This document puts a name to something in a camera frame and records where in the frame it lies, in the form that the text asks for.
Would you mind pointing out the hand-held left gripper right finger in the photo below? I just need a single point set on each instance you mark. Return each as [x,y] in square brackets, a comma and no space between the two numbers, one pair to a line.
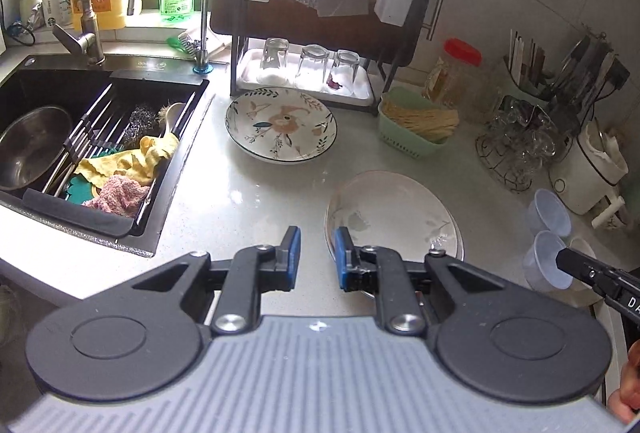
[342,258]

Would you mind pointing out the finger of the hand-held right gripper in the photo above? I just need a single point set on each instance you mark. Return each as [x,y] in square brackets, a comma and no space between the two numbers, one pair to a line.
[580,265]

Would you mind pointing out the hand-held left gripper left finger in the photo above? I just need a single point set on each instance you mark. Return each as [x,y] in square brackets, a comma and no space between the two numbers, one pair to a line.
[295,258]

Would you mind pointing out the white bowl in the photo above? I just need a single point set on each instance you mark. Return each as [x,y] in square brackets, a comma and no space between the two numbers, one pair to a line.
[583,245]

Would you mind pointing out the white leaf-print plate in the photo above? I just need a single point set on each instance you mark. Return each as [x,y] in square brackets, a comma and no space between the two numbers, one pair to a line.
[395,208]

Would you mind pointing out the floral plate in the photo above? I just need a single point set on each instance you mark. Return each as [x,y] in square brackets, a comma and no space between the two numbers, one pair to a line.
[280,125]

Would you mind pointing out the person's right hand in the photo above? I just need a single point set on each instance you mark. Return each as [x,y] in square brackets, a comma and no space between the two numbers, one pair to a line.
[627,405]

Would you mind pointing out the white electric cooker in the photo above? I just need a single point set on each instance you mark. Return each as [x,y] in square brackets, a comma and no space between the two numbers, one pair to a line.
[580,183]

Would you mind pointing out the green plastic basket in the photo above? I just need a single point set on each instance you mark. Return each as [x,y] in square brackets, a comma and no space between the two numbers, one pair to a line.
[405,140]

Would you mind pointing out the bundle of bamboo sticks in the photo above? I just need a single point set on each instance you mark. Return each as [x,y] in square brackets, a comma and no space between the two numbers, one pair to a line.
[425,120]

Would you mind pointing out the pink cloth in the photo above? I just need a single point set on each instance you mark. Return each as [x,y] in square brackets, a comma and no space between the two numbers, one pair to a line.
[120,195]

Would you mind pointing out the green chopstick holder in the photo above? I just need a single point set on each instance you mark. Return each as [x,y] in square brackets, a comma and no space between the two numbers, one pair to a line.
[525,88]

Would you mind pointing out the yellow cloth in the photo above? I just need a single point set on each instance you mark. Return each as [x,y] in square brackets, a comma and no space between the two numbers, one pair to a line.
[135,163]

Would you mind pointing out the white drip tray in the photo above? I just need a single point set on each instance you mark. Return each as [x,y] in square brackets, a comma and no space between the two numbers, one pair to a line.
[250,75]

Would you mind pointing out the clear drinking glass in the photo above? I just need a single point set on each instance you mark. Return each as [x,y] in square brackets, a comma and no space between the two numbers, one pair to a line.
[312,65]
[274,60]
[345,68]

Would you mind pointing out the hanging metal utensils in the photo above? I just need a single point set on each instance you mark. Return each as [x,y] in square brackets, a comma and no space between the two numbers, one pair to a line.
[580,73]

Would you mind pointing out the textured glass jar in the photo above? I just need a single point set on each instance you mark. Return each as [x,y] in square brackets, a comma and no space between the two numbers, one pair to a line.
[487,93]

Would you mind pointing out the black dish rack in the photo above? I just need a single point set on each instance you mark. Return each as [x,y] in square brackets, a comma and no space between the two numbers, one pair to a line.
[235,63]

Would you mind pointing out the steel wool scrubber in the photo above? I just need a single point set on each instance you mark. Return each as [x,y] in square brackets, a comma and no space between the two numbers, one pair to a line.
[140,123]

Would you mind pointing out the red-lid plastic jar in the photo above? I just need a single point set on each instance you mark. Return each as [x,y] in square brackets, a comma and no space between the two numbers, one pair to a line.
[452,73]

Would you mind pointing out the bundle of chopsticks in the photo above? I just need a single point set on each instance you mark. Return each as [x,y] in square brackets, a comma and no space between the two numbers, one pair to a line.
[525,55]

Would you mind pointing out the teal scrub pad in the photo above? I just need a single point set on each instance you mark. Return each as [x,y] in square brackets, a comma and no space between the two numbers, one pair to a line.
[80,190]

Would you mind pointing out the steel sink drain rack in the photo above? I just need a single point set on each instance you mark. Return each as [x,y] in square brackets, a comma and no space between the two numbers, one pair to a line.
[100,123]

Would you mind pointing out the green dish brush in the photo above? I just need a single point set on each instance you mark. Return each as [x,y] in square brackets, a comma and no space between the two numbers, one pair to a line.
[182,44]

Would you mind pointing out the small steel faucet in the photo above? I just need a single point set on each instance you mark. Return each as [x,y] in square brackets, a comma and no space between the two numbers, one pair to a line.
[202,13]

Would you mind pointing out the steel bowl in sink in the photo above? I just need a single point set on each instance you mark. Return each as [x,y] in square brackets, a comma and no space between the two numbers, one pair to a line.
[30,148]

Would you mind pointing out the black kitchen sink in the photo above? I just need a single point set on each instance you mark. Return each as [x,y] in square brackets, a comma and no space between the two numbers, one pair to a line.
[50,83]

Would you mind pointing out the black wall socket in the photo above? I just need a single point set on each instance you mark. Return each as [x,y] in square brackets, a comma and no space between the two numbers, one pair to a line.
[620,73]

